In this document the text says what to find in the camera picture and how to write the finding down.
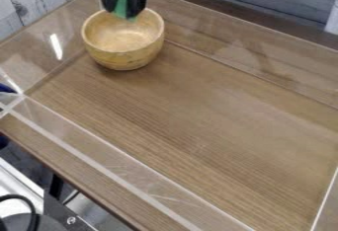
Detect green rectangular block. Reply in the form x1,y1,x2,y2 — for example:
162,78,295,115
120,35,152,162
113,0,136,20

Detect light wooden bowl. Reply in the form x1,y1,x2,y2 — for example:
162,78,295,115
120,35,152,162
80,8,165,71

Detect black table leg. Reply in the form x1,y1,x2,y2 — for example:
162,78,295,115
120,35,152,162
49,175,63,199

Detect clear acrylic tray wall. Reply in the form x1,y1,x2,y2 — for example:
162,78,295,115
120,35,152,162
0,0,338,231

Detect black cable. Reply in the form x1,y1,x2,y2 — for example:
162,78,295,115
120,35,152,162
0,194,41,231

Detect black metal base plate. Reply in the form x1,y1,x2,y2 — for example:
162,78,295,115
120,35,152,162
43,191,97,231

